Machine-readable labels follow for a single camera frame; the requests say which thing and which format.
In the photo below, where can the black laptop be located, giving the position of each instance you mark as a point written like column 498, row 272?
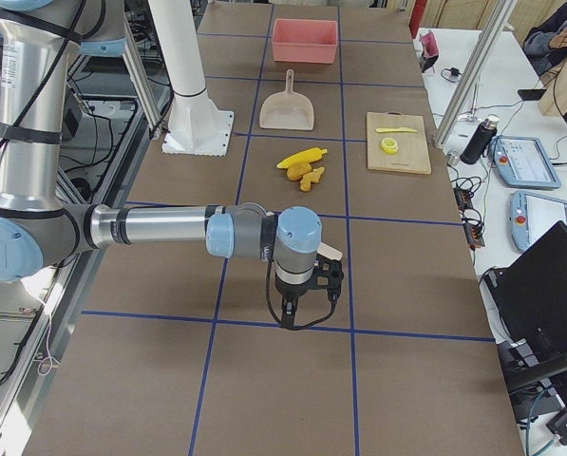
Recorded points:
column 531, row 293

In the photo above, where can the beige hand brush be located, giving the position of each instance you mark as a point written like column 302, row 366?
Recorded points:
column 329, row 252

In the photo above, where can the round fried nugget toy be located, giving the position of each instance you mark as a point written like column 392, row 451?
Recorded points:
column 298, row 170

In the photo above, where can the aluminium frame post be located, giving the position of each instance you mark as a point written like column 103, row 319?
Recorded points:
column 477, row 60

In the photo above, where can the white pillar with base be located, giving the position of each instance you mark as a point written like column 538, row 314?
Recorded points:
column 195, row 125

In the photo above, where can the black power strip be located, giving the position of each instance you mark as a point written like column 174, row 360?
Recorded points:
column 471, row 218

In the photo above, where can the yellow plastic knife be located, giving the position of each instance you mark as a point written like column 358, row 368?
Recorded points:
column 400, row 129

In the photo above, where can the teach pendant tablet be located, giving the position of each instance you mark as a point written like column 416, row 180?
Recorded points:
column 532, row 215
column 522, row 162

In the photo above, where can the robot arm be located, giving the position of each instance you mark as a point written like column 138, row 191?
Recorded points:
column 54, row 157

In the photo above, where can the pink plastic bin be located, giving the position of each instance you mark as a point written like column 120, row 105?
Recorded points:
column 305, row 41

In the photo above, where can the seated person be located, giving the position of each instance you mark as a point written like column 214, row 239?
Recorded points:
column 545, row 46

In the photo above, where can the beige plastic dustpan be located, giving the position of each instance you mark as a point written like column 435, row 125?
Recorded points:
column 287, row 109

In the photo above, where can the lower teach pendant tablet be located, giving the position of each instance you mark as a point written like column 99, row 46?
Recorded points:
column 532, row 215

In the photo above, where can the pink cloth on stand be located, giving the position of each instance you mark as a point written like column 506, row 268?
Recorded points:
column 430, row 51

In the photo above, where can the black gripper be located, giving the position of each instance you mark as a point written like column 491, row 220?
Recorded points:
column 290, row 290

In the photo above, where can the long fried nugget toy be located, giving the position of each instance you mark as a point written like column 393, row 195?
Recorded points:
column 311, row 178

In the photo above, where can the black water bottle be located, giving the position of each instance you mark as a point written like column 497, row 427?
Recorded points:
column 480, row 139

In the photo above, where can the upper teach pendant tablet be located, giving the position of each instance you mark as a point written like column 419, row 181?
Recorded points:
column 522, row 162

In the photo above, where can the yellow toy corn cob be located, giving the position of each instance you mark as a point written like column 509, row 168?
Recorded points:
column 310, row 155

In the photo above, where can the wooden cutting board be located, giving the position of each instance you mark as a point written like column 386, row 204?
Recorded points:
column 412, row 157

